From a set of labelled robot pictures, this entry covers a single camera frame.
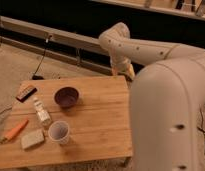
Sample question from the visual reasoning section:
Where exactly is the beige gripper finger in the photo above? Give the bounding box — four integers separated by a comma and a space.
127, 64, 135, 80
111, 68, 118, 76

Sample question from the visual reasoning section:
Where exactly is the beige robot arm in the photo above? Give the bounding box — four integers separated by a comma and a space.
98, 22, 205, 171

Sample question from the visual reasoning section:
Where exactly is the dark purple bowl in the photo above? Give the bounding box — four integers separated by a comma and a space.
54, 87, 79, 108

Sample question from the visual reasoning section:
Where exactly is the wooden table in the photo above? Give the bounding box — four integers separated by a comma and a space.
0, 76, 132, 169

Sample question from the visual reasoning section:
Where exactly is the black board eraser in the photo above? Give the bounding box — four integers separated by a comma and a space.
16, 85, 37, 102

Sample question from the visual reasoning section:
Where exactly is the beige sponge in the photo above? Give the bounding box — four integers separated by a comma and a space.
21, 129, 44, 150

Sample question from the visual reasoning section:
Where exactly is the orange carrot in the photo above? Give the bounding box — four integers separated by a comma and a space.
4, 119, 29, 140

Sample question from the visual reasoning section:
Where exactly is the grey wall rail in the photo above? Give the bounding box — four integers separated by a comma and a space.
0, 16, 111, 75

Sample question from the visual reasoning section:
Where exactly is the black cable with plug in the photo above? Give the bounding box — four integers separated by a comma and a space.
31, 34, 53, 81

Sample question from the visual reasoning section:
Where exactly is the black cable at right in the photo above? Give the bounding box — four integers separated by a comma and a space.
196, 106, 205, 158

